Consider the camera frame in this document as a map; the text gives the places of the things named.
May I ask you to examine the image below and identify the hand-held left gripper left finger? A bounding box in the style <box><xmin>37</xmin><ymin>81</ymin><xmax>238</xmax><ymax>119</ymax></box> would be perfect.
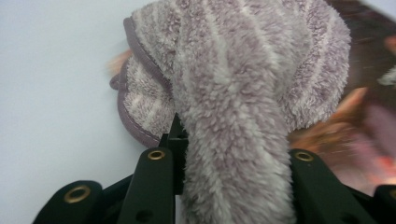
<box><xmin>116</xmin><ymin>113</ymin><xmax>190</xmax><ymax>224</ymax></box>

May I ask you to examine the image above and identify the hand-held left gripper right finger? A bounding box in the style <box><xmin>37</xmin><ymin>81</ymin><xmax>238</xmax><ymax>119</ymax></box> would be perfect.
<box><xmin>289</xmin><ymin>148</ymin><xmax>378</xmax><ymax>224</ymax></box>

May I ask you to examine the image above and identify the glossy magazine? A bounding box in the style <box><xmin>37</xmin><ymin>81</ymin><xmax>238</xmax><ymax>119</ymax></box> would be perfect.
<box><xmin>106</xmin><ymin>0</ymin><xmax>396</xmax><ymax>198</ymax></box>

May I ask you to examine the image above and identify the fluffy striped towel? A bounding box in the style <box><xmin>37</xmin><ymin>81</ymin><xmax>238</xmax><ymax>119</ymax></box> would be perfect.
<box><xmin>109</xmin><ymin>0</ymin><xmax>353</xmax><ymax>224</ymax></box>

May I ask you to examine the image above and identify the white table cover sheet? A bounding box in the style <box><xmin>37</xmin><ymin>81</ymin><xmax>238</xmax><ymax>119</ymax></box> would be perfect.
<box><xmin>0</xmin><ymin>0</ymin><xmax>396</xmax><ymax>224</ymax></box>

